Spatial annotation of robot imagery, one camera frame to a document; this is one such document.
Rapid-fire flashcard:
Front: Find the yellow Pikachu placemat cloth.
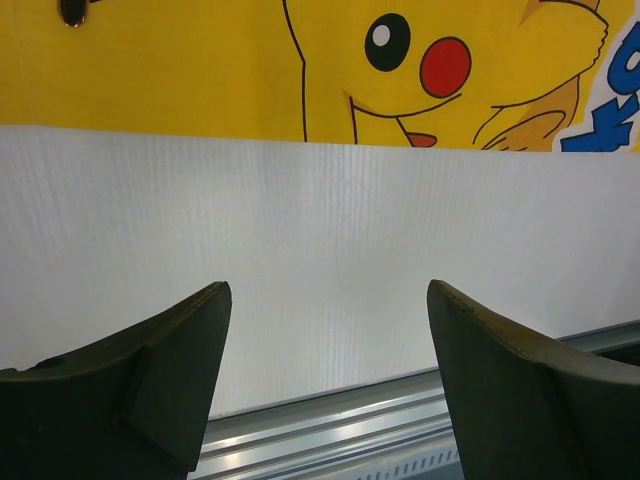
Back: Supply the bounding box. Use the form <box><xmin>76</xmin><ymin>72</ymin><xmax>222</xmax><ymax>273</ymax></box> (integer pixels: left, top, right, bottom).
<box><xmin>1</xmin><ymin>0</ymin><xmax>639</xmax><ymax>152</ymax></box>

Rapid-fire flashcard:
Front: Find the aluminium mounting rail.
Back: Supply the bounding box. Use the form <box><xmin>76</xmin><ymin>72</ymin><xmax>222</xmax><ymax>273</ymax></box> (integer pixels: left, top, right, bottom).
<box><xmin>188</xmin><ymin>319</ymin><xmax>640</xmax><ymax>480</ymax></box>

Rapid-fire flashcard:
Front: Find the perforated cable tray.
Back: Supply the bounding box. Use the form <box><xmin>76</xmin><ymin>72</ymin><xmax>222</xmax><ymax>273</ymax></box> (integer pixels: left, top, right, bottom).
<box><xmin>344</xmin><ymin>448</ymin><xmax>464</xmax><ymax>480</ymax></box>

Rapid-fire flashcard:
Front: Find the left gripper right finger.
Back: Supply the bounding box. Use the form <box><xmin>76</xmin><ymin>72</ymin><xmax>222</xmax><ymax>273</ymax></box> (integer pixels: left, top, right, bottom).
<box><xmin>427</xmin><ymin>280</ymin><xmax>639</xmax><ymax>479</ymax></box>

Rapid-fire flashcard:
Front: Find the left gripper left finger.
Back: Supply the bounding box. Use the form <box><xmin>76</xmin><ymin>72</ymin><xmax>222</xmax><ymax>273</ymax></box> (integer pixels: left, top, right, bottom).
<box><xmin>1</xmin><ymin>282</ymin><xmax>232</xmax><ymax>479</ymax></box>

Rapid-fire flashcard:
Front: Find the copper fork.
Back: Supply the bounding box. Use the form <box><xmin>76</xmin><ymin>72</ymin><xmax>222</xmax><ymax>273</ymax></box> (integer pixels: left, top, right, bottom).
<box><xmin>58</xmin><ymin>0</ymin><xmax>90</xmax><ymax>28</ymax></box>

